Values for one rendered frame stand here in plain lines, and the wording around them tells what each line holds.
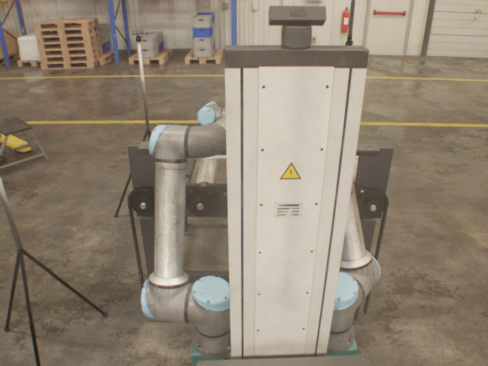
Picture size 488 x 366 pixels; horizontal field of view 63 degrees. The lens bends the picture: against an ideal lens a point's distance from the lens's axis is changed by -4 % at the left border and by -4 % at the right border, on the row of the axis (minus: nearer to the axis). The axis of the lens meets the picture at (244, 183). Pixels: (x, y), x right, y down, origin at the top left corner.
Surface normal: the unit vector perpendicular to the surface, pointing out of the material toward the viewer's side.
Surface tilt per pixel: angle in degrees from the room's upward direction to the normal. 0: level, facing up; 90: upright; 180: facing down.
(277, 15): 61
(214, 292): 5
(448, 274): 0
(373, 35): 90
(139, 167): 90
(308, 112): 90
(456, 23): 90
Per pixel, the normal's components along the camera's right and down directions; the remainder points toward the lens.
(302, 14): 0.03, -0.01
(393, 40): -0.02, 0.47
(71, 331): 0.00, -0.88
